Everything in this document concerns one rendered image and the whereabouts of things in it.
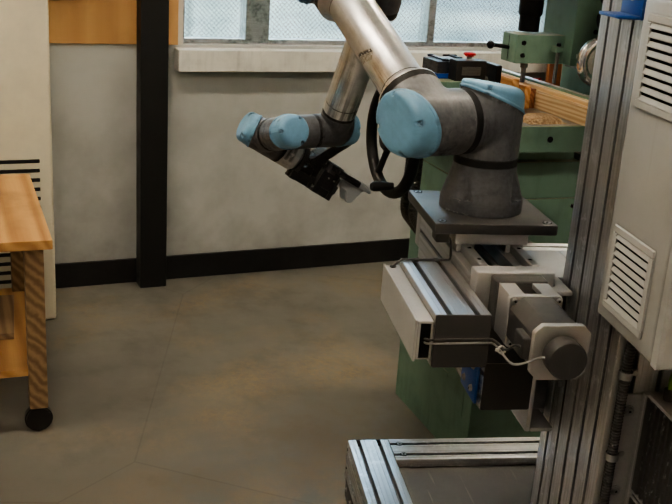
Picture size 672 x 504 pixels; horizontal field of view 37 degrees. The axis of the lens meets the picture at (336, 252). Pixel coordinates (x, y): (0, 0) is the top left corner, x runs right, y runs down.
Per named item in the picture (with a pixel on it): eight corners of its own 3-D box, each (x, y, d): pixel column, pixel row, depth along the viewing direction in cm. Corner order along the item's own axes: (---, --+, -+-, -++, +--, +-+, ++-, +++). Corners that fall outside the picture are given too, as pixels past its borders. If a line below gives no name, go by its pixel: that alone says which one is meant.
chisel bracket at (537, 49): (499, 65, 248) (502, 30, 246) (547, 66, 253) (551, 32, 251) (513, 70, 242) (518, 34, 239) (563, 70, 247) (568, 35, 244)
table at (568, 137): (375, 102, 270) (376, 80, 268) (475, 102, 280) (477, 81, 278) (481, 154, 216) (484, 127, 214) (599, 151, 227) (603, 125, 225)
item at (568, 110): (473, 86, 270) (474, 71, 268) (479, 86, 270) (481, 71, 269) (602, 133, 217) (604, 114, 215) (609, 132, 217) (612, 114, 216)
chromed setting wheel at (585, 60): (570, 86, 240) (577, 34, 237) (613, 86, 245) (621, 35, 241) (577, 88, 238) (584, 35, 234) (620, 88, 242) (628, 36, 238)
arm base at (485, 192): (532, 219, 178) (539, 165, 174) (450, 217, 175) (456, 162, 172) (506, 196, 192) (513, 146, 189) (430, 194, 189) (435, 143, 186)
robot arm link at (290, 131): (323, 111, 218) (299, 115, 227) (277, 112, 212) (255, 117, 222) (326, 147, 218) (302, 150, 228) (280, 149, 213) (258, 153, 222)
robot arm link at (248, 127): (244, 138, 220) (228, 141, 228) (284, 161, 225) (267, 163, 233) (258, 107, 222) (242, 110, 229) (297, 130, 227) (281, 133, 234)
